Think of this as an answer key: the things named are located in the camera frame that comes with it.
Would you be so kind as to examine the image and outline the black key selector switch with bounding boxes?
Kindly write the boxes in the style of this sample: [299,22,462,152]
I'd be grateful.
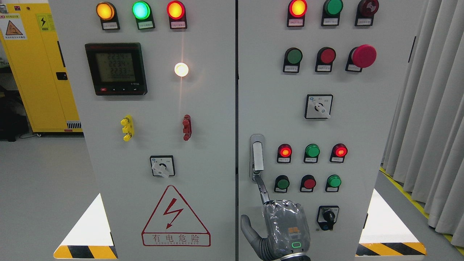
[316,206,339,231]

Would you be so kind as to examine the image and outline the grey robotic right hand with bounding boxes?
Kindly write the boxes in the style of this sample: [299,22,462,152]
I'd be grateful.
[241,176,310,261]

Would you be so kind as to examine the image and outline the green push button lower right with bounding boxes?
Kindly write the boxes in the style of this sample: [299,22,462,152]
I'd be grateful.
[325,174,342,192]

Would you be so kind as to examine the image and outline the green lamp middle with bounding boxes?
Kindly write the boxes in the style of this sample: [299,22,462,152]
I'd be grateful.
[303,144,320,163]

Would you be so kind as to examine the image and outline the white lit indicator lamp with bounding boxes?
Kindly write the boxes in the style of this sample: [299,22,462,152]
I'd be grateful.
[174,62,189,77]

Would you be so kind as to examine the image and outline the red lit lamp top right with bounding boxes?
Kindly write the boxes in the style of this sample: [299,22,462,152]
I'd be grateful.
[287,0,308,28]

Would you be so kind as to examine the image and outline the green push button upper row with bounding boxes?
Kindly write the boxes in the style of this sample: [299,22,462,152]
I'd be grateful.
[283,47,303,73]

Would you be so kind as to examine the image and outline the yellow terminal connector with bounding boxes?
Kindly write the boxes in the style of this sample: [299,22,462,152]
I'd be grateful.
[120,115,134,142]

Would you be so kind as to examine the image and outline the red push button upper row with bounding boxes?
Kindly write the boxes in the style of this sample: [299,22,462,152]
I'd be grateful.
[315,47,336,73]

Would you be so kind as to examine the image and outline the dark red buzzer top right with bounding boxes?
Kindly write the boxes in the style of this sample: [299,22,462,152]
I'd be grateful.
[355,0,379,26]

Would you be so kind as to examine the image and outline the door rotary switch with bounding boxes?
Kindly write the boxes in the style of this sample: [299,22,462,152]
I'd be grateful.
[304,94,333,119]
[150,155,175,177]

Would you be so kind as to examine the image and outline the red indicator lamp top left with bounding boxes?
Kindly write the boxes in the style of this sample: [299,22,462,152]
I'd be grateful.
[167,0,187,29]

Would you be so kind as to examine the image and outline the black digital power meter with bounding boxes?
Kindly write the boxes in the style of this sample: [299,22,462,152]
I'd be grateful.
[85,42,148,96]

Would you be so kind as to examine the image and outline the red terminal connector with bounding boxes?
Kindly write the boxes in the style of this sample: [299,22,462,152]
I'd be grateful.
[182,115,192,141]

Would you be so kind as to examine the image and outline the grey cabinet door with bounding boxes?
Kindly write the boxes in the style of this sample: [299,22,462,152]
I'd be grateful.
[237,0,427,261]
[49,0,238,261]

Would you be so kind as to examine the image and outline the red push button lower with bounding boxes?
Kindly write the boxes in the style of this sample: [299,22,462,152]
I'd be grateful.
[299,175,316,192]

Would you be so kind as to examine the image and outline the red lit lamp middle left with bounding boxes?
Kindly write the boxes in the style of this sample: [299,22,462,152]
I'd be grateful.
[277,144,292,163]

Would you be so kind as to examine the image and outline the right door upper rotary switch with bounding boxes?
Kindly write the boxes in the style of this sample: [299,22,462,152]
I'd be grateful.
[304,94,333,119]

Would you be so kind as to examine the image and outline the red mushroom emergency stop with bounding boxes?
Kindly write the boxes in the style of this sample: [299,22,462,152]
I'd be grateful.
[345,44,377,73]

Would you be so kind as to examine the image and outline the green push button lower left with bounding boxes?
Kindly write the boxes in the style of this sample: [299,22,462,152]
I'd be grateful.
[274,175,290,193]

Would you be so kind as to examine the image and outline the red lit lamp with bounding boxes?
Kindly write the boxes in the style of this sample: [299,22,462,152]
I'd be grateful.
[277,144,292,163]
[330,143,348,163]
[287,0,308,28]

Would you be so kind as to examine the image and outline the grey left cabinet door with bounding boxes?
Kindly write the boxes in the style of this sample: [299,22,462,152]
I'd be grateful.
[49,0,238,261]

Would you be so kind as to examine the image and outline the red lit lamp middle right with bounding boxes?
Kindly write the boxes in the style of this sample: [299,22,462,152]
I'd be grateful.
[330,143,348,163]

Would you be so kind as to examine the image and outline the grey right cabinet door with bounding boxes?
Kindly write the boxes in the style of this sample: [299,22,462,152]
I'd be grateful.
[237,0,427,261]

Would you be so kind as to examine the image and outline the yellow safety cabinet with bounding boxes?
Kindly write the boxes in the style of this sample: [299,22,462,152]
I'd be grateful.
[1,0,82,133]

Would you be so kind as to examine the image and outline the left door rotary switch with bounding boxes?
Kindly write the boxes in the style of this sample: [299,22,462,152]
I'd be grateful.
[150,155,175,177]

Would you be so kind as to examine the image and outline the grey curtain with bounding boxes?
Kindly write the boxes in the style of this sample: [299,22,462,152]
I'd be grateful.
[383,0,464,247]

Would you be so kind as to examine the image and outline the green lamp top right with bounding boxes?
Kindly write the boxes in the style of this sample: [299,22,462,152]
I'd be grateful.
[320,0,344,26]

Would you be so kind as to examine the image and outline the red electric danger sign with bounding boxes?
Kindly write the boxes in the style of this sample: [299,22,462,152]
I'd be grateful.
[141,185,211,247]

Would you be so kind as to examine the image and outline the green indicator lamp top left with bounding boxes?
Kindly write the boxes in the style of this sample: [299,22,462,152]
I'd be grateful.
[132,1,155,30]

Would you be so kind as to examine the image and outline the silver cabinet door handle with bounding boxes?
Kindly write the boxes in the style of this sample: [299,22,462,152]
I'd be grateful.
[249,134,265,182]

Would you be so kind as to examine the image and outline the yellow indicator lamp top left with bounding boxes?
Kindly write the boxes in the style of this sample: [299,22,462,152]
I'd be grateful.
[96,2,120,30]

